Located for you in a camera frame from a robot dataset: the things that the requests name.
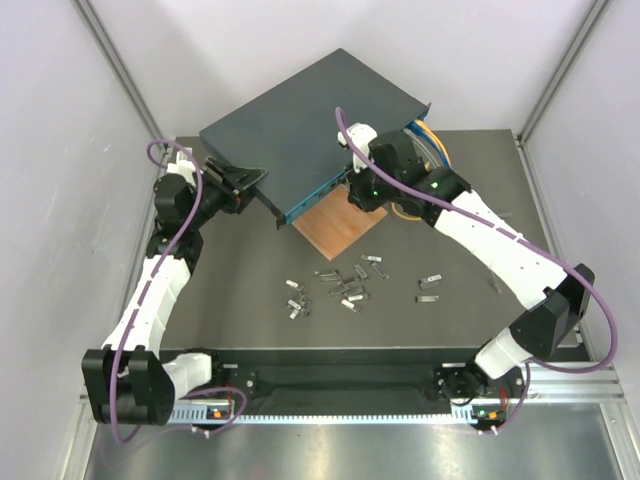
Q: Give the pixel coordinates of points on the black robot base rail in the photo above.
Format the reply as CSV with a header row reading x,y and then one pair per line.
x,y
367,381

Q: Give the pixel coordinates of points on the perforated cable duct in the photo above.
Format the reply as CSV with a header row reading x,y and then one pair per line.
x,y
219,412

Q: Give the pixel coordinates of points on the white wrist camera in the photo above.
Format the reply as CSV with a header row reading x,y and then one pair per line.
x,y
361,135
184,167

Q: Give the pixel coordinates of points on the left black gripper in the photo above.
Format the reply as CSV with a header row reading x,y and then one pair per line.
x,y
238,177

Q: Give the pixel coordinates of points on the SFP module cluster left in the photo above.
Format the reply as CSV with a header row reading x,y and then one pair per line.
x,y
299,307

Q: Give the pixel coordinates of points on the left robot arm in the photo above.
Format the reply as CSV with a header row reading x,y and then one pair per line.
x,y
126,381

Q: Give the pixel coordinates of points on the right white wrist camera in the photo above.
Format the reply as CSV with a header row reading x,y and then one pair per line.
x,y
361,135

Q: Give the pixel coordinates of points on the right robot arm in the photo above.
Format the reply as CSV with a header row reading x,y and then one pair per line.
x,y
387,168

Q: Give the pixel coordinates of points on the wooden board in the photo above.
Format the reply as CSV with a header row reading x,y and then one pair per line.
x,y
334,224

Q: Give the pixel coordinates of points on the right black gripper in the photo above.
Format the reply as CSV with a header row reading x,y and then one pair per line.
x,y
356,195

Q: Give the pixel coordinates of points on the SFP module pile centre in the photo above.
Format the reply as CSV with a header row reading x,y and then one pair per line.
x,y
351,289

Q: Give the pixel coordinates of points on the silver SFP module top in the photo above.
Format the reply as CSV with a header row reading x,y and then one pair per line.
x,y
371,258

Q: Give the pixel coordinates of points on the black table mat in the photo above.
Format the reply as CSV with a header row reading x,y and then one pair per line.
x,y
237,297

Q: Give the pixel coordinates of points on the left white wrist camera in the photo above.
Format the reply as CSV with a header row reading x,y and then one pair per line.
x,y
184,167

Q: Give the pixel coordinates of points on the dark blue network switch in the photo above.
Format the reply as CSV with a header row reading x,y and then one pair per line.
x,y
291,130

